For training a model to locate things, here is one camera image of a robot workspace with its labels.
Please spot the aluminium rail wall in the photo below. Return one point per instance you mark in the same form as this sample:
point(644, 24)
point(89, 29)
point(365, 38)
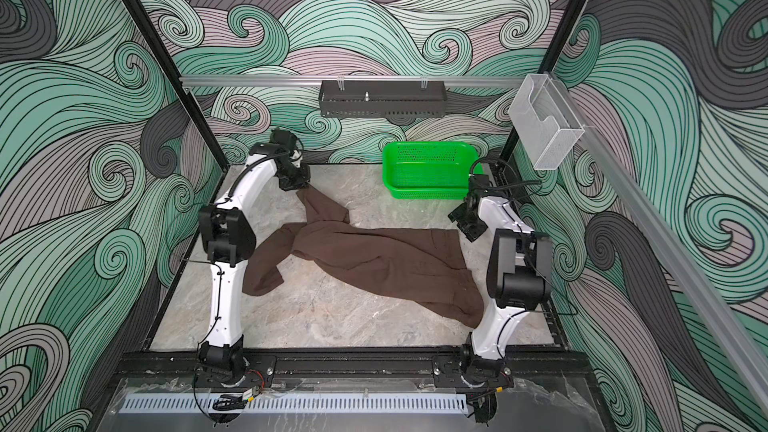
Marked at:
point(297, 81)
point(743, 352)

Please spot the black perforated wall tray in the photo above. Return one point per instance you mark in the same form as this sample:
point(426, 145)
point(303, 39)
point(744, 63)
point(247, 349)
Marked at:
point(389, 100)

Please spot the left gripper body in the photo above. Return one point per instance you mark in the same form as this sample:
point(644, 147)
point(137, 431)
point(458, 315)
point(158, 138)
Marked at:
point(294, 177)

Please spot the green plastic basket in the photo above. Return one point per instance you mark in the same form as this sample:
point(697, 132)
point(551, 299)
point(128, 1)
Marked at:
point(427, 170)

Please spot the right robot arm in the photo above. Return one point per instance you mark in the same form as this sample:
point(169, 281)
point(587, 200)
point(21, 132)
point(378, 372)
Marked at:
point(516, 274)

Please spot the brown trousers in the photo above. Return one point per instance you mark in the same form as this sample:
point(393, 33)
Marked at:
point(425, 266)

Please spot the white slotted cable duct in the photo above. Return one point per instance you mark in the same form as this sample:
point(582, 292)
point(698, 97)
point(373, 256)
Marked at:
point(305, 403)

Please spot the aluminium rail right wall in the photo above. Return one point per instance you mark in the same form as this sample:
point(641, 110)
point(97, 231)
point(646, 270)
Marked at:
point(743, 352)

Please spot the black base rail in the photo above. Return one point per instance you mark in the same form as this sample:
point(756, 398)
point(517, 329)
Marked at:
point(441, 366)

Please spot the black frame post left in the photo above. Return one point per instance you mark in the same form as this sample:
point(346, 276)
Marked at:
point(172, 73)

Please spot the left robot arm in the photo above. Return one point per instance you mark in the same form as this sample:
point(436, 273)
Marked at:
point(229, 241)

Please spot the clear acrylic wall holder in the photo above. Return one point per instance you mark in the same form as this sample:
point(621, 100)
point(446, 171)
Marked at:
point(545, 118)

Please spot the black frame post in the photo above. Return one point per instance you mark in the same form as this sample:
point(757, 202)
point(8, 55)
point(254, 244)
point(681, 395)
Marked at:
point(553, 57)
point(172, 73)

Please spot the aluminium rail back wall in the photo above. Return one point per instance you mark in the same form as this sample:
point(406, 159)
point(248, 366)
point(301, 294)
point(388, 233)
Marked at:
point(297, 81)

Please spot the black frame post right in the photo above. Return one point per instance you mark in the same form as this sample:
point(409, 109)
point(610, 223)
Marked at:
point(553, 57)

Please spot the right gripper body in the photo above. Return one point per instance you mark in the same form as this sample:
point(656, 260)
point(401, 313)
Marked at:
point(468, 224)

